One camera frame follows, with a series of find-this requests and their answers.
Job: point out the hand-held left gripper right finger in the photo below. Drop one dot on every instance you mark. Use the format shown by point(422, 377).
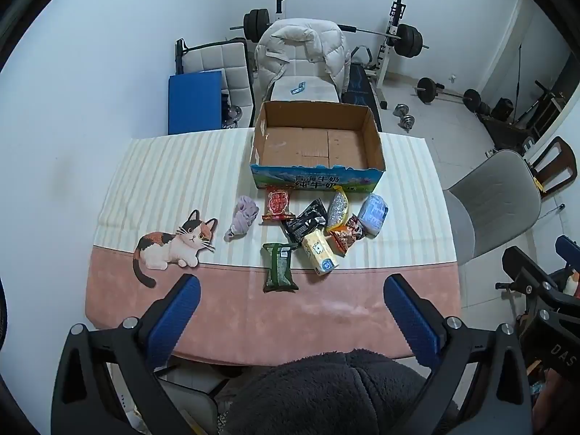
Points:
point(410, 317)

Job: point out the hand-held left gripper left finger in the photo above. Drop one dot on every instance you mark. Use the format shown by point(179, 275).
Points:
point(179, 312)

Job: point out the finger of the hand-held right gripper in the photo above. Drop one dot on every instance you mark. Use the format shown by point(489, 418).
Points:
point(528, 272)
point(570, 248)

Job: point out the orange snack packet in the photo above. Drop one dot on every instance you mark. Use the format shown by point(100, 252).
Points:
point(346, 236)

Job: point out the green snack packet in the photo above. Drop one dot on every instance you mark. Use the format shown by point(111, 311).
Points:
point(279, 267)

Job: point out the light blue tissue pack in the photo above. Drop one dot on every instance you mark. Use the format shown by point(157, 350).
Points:
point(374, 213)

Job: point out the pale yellow tissue pack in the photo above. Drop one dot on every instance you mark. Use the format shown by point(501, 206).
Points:
point(319, 253)

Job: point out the purple cloth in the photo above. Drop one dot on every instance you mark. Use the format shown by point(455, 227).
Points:
point(244, 217)

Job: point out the yellow and silver packet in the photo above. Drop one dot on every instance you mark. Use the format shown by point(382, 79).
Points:
point(338, 210)

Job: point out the black snack packet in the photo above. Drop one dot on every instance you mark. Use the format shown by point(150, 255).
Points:
point(301, 224)

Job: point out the red snack packet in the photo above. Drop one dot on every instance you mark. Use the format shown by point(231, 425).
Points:
point(278, 204)

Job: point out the cardboard box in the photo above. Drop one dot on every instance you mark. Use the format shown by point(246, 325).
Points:
point(317, 145)

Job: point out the grey fabric chair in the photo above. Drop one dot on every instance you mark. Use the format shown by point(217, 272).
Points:
point(494, 195)

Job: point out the brown wooden chair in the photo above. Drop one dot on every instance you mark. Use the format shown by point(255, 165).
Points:
point(559, 163)

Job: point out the dark fleece clothing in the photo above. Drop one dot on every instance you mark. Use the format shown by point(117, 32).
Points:
point(317, 394)

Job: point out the black exercise equipment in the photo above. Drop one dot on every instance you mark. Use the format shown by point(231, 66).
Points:
point(512, 127)

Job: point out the chrome dumbbell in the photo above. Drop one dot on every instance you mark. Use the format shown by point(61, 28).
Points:
point(408, 123)
point(400, 110)
point(232, 117)

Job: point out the short barbell with plates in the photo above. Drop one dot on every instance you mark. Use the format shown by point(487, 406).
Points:
point(426, 89)

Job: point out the blue flat board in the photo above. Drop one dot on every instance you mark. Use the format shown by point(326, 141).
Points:
point(195, 99)

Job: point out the black weight bench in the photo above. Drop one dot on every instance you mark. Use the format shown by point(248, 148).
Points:
point(358, 86)

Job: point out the white upholstered chair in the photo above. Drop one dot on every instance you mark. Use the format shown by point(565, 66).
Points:
point(317, 91)

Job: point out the small blue and white item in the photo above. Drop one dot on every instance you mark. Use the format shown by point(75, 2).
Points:
point(297, 88)

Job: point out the white quilted chair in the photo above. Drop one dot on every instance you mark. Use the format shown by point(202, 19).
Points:
point(213, 56)

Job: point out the loaded barbell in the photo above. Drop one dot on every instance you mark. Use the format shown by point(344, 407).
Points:
point(410, 40)

